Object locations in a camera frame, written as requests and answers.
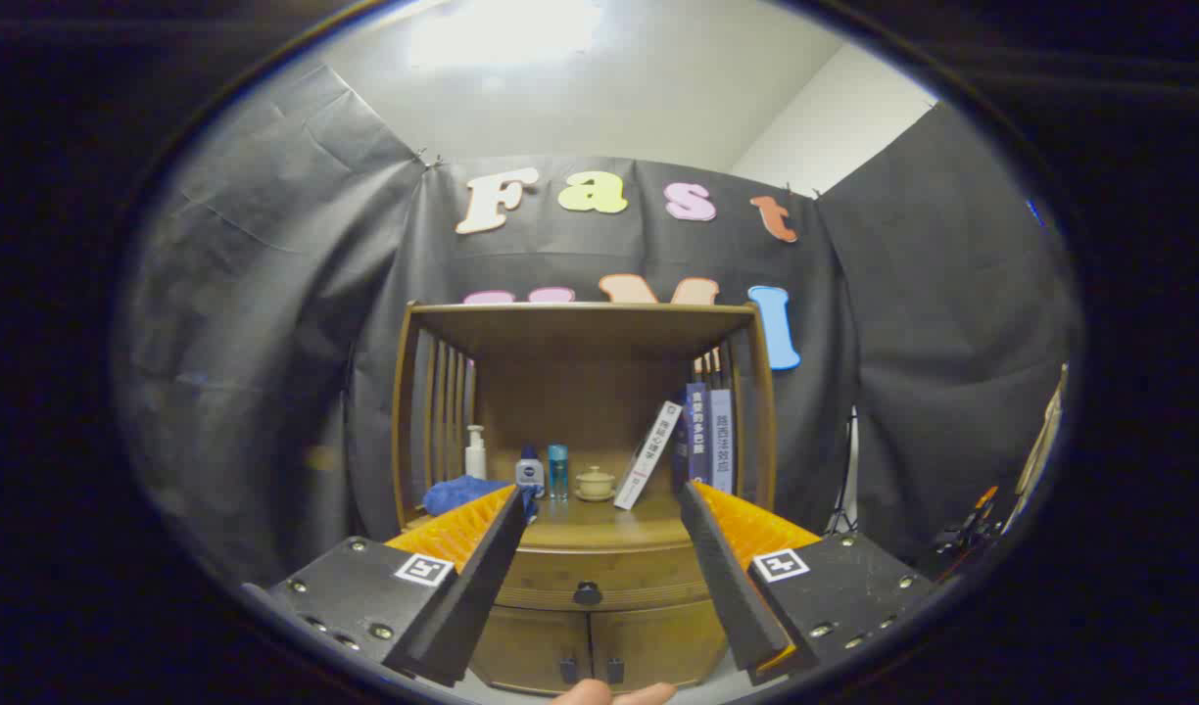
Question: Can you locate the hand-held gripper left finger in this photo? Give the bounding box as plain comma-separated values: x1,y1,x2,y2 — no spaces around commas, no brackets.
242,485,528,688

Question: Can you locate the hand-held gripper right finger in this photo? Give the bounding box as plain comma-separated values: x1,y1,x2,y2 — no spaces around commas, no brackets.
676,480,938,686

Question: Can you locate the wooden drawer with black knob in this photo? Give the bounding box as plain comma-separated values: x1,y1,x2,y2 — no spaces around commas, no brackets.
497,543,713,613

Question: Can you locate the wooden countertop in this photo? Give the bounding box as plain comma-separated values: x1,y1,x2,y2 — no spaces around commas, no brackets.
404,490,718,551

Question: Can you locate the wooden shelf cabinet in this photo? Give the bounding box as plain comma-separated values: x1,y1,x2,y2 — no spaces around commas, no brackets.
392,302,779,696

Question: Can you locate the rolled blue towel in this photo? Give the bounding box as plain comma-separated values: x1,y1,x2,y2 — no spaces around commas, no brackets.
423,476,540,520

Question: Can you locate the dark navy book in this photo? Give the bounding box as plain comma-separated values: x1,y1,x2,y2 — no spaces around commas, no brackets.
671,397,694,491

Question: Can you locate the lavender book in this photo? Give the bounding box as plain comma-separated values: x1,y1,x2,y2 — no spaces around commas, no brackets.
708,389,735,495

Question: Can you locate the white book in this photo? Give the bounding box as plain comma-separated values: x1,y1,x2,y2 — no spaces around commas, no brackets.
613,399,684,511

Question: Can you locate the blue book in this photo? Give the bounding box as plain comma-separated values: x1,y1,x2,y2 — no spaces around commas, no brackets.
686,382,711,488

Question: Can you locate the black stand with orange clip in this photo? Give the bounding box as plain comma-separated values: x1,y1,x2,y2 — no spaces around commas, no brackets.
937,485,1002,569

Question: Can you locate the black backdrop cloth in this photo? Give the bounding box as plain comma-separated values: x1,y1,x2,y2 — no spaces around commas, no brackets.
115,64,1085,588

